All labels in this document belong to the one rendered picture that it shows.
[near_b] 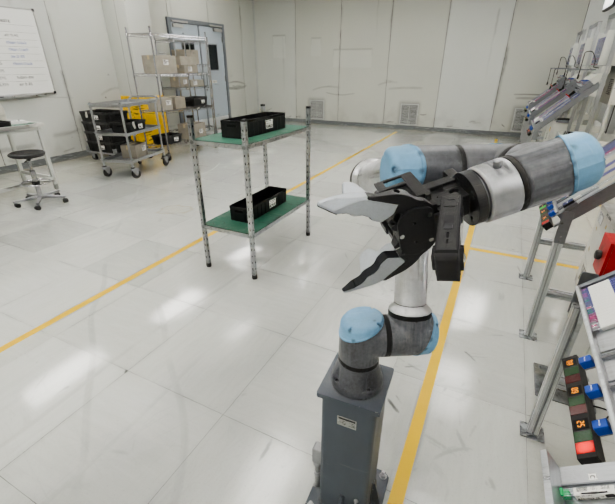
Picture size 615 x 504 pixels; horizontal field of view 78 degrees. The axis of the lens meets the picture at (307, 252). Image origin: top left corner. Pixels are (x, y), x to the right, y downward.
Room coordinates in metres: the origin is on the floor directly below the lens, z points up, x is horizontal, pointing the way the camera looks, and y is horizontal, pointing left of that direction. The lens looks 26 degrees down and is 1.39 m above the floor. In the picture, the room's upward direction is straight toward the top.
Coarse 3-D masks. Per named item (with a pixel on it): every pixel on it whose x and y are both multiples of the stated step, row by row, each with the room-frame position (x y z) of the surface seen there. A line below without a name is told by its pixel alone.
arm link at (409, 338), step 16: (416, 272) 0.85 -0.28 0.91; (400, 288) 0.86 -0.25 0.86; (416, 288) 0.84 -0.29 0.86; (400, 304) 0.84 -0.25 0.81; (416, 304) 0.83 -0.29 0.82; (400, 320) 0.82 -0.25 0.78; (416, 320) 0.81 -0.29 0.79; (432, 320) 0.83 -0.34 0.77; (400, 336) 0.79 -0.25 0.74; (416, 336) 0.79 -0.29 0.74; (432, 336) 0.80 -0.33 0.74; (400, 352) 0.79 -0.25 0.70; (416, 352) 0.79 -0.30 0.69
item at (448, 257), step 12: (444, 204) 0.43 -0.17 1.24; (456, 204) 0.42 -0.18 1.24; (444, 216) 0.41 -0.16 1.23; (456, 216) 0.40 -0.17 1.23; (444, 228) 0.39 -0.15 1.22; (456, 228) 0.38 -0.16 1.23; (444, 240) 0.37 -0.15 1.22; (456, 240) 0.36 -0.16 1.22; (432, 252) 0.37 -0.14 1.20; (444, 252) 0.35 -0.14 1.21; (456, 252) 0.35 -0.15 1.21; (432, 264) 0.36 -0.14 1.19; (444, 264) 0.35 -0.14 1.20; (456, 264) 0.35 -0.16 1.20; (444, 276) 0.35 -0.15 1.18; (456, 276) 0.35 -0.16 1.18
